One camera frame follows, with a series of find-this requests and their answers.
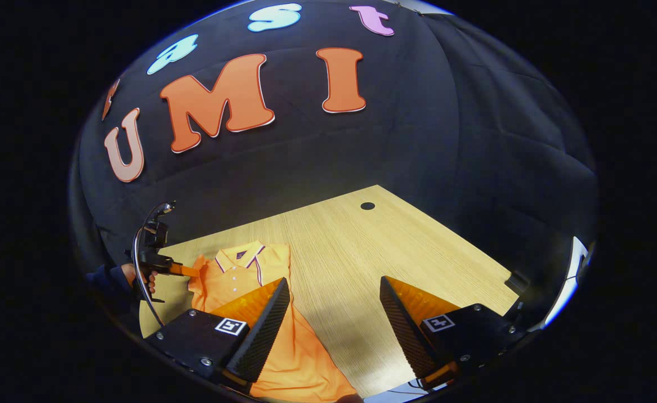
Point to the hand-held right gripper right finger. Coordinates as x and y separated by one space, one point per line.
404 333

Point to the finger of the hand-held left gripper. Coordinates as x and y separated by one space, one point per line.
185 271

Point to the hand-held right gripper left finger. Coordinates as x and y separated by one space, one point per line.
264 336

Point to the orange T-shirt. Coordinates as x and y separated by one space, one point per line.
238 274

